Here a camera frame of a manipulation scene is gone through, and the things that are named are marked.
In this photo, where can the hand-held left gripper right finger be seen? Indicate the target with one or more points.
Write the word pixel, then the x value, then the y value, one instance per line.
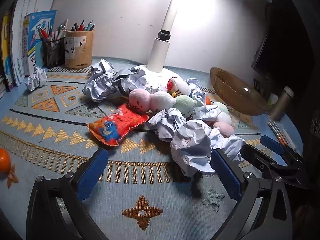
pixel 225 175

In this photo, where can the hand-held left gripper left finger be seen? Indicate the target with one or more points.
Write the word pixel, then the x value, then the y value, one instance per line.
pixel 92 172

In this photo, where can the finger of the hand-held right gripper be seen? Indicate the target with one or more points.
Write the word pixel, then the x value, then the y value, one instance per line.
pixel 257 157
pixel 272 143

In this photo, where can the orange snack packet plush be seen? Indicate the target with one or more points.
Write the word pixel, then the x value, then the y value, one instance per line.
pixel 117 126

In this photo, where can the small three-ball dango plush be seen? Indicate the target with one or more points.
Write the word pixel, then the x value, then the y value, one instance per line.
pixel 223 116

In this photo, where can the grid paper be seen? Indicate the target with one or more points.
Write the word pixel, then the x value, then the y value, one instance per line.
pixel 130 80
pixel 206 111

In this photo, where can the golden ribbed bowl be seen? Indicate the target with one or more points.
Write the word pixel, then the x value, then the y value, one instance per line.
pixel 232 90

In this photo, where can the orange tangerine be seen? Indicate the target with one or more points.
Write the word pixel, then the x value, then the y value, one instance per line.
pixel 208 101
pixel 3 160

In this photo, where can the large three-ball dango plush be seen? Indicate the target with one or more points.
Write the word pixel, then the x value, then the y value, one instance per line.
pixel 140 100

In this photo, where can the large paper ball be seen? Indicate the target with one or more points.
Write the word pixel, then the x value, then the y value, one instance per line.
pixel 100 85

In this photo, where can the white cat plush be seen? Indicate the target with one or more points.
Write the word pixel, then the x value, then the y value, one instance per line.
pixel 180 87

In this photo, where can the small paper ball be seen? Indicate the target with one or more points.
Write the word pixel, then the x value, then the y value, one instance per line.
pixel 36 78

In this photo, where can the row of lying pens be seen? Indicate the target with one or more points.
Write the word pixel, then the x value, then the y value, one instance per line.
pixel 278 131

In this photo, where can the grey thermos bottle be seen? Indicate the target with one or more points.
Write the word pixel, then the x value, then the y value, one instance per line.
pixel 281 103

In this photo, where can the pale green container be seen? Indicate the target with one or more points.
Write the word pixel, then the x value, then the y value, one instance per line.
pixel 272 99

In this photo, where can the blue patterned woven mat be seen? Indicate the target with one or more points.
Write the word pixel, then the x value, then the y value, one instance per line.
pixel 62 110

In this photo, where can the dark monitor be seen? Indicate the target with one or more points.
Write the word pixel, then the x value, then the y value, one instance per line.
pixel 262 55

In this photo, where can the bamboo pen holder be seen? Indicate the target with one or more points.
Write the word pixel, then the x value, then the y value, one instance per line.
pixel 78 52

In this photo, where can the stack of lying books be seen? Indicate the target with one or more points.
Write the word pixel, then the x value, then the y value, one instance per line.
pixel 2 85

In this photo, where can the black mesh pen holder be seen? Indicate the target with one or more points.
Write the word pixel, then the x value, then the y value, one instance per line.
pixel 53 52

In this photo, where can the white desk lamp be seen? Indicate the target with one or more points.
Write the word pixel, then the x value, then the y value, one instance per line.
pixel 158 55

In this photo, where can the bunch of red white pens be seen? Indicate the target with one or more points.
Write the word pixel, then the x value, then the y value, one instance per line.
pixel 53 33

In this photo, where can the yellow and blue book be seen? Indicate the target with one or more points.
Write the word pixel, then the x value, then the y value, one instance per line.
pixel 6 55

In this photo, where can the bunch of dark pens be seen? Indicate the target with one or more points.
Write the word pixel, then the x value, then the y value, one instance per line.
pixel 82 27

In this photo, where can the white paper booklet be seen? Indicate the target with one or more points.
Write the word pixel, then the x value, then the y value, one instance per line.
pixel 25 7

